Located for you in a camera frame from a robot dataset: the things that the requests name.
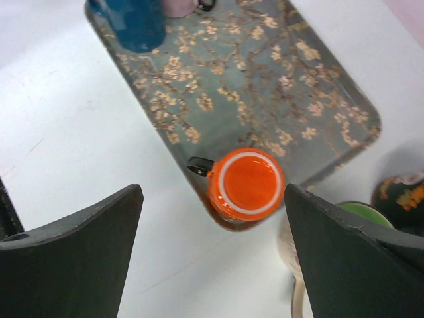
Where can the cream mug with script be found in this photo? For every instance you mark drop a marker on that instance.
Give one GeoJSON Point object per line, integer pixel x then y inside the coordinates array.
{"type": "Point", "coordinates": [288, 253]}

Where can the lilac mug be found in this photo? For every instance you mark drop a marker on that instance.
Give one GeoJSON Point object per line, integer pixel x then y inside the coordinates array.
{"type": "Point", "coordinates": [182, 8]}

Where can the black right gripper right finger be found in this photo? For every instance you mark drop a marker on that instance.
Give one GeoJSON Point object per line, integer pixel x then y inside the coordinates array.
{"type": "Point", "coordinates": [351, 266]}

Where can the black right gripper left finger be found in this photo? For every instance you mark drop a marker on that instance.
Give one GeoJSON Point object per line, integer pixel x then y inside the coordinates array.
{"type": "Point", "coordinates": [75, 266]}

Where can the black mug orange trim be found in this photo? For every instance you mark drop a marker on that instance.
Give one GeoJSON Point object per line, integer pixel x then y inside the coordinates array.
{"type": "Point", "coordinates": [400, 199]}

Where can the floral patterned serving tray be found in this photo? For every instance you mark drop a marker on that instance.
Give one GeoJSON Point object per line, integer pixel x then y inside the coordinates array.
{"type": "Point", "coordinates": [248, 73]}

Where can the orange mug black handle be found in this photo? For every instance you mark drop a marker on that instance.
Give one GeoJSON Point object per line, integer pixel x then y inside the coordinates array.
{"type": "Point", "coordinates": [247, 184]}

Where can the blue faceted mug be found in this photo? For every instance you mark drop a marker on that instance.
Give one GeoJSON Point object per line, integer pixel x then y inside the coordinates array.
{"type": "Point", "coordinates": [138, 25]}

